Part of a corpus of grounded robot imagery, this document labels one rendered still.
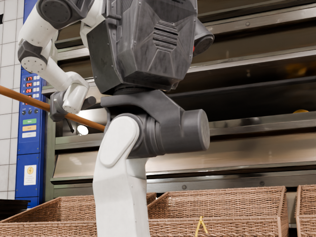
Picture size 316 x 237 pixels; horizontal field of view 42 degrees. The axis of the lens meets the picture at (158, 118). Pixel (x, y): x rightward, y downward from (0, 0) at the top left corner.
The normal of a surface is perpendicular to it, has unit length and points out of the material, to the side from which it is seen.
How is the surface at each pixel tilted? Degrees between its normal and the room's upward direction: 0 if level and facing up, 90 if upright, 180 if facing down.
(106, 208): 90
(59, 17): 156
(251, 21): 90
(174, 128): 113
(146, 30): 105
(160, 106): 90
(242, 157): 70
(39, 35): 160
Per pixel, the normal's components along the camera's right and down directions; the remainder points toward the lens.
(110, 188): -0.22, 0.22
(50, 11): -0.10, 0.80
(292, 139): -0.33, -0.52
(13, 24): -0.33, -0.20
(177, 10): 0.57, 0.07
